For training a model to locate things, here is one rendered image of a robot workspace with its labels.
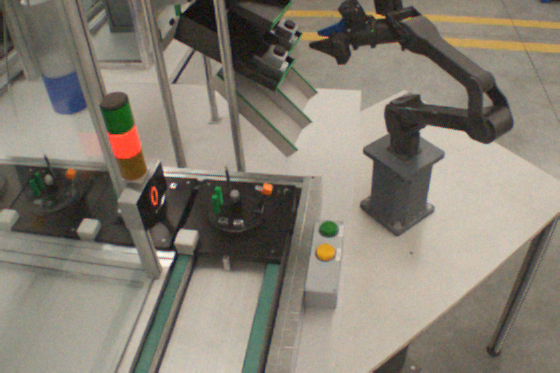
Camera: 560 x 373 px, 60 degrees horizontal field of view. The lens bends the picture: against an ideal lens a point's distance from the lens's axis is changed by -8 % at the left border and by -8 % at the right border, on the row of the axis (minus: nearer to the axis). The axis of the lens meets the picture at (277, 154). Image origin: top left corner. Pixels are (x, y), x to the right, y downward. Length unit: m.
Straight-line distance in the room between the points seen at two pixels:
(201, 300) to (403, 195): 0.53
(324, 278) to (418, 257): 0.29
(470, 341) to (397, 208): 1.03
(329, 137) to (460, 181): 0.43
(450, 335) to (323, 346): 1.14
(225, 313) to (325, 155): 0.64
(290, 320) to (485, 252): 0.54
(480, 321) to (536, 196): 0.87
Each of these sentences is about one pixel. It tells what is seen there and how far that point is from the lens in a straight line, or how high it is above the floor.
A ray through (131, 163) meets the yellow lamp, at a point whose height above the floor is 1.30.
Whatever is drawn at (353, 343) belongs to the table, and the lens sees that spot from 1.15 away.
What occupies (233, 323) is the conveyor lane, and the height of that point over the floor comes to 0.92.
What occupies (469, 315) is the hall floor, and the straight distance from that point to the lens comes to 2.29.
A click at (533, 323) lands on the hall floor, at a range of 2.35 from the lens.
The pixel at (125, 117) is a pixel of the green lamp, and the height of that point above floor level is 1.39.
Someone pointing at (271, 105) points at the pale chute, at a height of 1.07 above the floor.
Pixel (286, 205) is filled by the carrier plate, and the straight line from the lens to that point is 1.26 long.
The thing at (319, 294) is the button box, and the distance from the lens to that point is 1.11.
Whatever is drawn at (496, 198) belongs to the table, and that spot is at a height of 0.86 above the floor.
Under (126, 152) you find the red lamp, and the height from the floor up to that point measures 1.32.
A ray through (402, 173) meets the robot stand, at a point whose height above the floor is 1.06.
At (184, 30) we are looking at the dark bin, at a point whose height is 1.33.
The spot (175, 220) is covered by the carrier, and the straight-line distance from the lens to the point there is 1.26.
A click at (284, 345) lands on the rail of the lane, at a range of 1.03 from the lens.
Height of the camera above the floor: 1.85
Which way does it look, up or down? 39 degrees down
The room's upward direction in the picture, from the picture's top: 5 degrees counter-clockwise
